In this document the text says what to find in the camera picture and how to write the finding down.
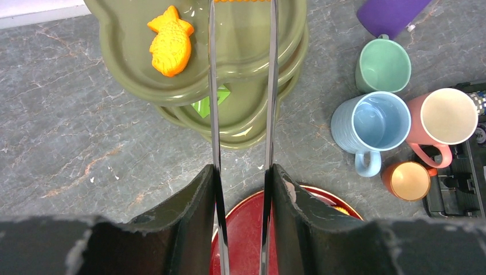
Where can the black poker chip case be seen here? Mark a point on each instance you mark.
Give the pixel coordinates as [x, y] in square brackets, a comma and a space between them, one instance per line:
[458, 191]

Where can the light blue mug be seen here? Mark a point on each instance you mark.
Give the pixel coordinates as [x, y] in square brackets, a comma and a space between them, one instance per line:
[370, 124]

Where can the green three-tier stand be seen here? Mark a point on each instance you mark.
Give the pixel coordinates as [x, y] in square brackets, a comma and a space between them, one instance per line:
[242, 40]

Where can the round orange cookie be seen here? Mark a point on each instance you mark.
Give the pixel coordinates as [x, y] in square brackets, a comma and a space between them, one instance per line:
[342, 210]

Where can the round red tray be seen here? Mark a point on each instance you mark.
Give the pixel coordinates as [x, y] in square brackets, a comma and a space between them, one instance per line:
[244, 228]

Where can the mint green cup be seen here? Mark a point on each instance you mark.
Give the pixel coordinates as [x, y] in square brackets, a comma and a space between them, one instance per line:
[383, 65]

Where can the orange fish-shaped cookie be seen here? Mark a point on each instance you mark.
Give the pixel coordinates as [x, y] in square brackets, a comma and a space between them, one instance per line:
[171, 47]

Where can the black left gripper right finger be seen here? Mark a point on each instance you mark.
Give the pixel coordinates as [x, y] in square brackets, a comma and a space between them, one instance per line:
[314, 238]

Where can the purple cone-shaped container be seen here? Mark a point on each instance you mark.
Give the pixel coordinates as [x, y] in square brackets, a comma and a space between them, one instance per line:
[390, 17]

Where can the small orange cup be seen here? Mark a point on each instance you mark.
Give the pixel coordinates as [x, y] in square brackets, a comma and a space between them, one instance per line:
[409, 181]

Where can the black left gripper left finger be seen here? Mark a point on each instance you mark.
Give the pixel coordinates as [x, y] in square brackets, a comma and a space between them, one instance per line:
[173, 237]

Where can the pink mug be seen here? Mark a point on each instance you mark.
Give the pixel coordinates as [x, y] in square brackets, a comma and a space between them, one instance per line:
[440, 119]

